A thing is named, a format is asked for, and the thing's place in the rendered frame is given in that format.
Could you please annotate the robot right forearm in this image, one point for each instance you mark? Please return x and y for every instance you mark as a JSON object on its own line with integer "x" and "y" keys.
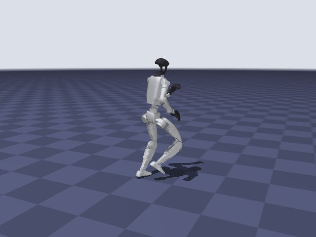
{"x": 168, "y": 107}

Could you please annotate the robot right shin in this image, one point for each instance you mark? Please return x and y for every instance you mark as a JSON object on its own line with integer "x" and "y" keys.
{"x": 170, "y": 152}

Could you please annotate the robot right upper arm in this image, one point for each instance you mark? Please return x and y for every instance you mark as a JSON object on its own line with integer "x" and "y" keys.
{"x": 164, "y": 88}

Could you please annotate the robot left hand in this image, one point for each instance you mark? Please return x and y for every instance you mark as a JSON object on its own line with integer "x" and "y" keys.
{"x": 173, "y": 88}

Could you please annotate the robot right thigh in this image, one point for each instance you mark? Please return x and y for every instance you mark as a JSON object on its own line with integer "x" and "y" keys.
{"x": 169, "y": 127}

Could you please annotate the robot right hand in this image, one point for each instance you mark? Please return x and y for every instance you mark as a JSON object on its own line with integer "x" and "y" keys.
{"x": 177, "y": 115}

